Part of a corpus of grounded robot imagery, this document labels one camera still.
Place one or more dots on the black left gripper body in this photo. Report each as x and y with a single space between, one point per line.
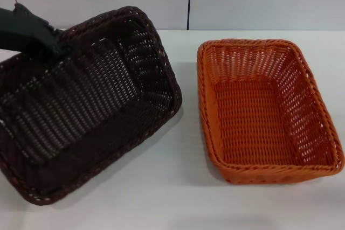
19 28

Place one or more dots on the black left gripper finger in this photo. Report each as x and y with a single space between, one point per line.
52 31
55 48

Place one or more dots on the dark brown woven basket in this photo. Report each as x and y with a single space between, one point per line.
89 111

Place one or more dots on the orange woven basket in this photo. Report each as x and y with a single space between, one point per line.
253 122

